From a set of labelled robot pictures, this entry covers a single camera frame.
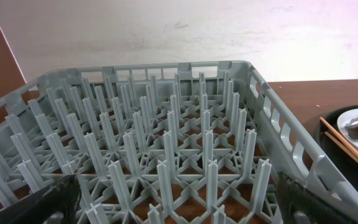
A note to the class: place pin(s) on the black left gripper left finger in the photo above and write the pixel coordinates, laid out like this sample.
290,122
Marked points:
63,196

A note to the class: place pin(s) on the wooden chopstick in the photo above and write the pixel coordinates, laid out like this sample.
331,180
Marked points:
343,147
339,137

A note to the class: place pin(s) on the grey plastic dishwasher rack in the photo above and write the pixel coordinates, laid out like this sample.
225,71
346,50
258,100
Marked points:
189,142

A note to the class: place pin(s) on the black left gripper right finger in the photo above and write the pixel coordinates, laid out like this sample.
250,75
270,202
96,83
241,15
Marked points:
298,205

